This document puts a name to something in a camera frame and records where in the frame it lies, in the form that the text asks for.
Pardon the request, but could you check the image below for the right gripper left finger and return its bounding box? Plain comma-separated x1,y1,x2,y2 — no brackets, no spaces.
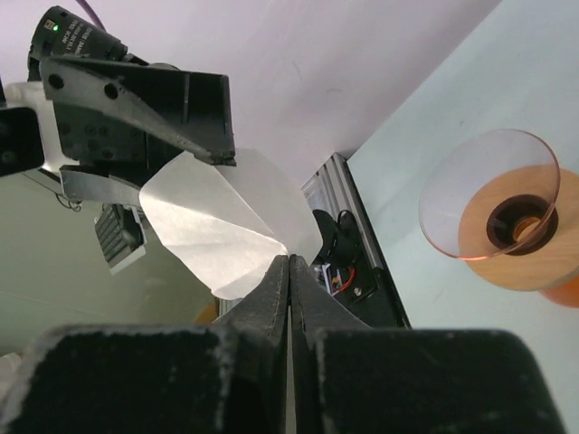
1,256,290,433

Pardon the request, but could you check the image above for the orange glass carafe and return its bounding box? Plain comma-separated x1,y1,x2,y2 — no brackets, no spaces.
513,219,578,308

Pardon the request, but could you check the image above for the wooden dripper ring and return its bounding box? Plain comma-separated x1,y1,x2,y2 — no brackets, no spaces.
457,164,579,292

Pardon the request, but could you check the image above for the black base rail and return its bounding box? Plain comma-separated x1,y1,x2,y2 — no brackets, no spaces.
312,210,411,328

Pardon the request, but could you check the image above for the white paper coffee filter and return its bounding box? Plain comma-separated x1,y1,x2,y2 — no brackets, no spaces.
139,149,323,300

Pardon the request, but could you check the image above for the clear glass dripper cone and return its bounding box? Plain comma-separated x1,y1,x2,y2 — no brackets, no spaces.
419,129,561,261

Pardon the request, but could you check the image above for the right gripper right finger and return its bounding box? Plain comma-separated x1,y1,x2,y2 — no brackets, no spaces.
289,256,565,433

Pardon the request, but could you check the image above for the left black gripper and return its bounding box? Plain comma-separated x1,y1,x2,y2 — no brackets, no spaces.
40,55,235,206

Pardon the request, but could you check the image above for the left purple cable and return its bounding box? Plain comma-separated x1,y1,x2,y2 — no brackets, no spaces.
76,0,108,33

